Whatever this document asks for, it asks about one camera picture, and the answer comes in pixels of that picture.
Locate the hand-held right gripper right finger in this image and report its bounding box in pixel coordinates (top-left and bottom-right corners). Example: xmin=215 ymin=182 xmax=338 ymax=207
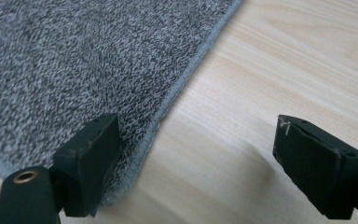
xmin=272 ymin=114 xmax=358 ymax=220

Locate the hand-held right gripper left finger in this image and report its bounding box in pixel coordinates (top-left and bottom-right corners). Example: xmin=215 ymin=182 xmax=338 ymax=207
xmin=52 ymin=113 xmax=121 ymax=218

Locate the grey towel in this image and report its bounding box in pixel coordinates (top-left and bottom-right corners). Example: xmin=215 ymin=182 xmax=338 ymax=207
xmin=0 ymin=0 xmax=244 ymax=207

